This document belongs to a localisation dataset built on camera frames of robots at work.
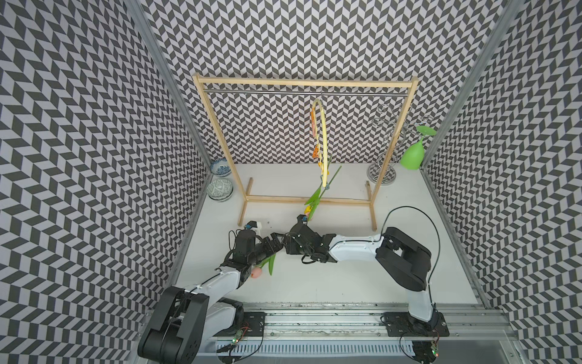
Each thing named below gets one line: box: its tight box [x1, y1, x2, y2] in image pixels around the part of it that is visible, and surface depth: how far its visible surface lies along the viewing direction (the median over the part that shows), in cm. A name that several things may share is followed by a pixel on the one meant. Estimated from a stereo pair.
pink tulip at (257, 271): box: [250, 253, 276, 280], surface depth 86 cm
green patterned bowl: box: [206, 178, 235, 201], surface depth 107 cm
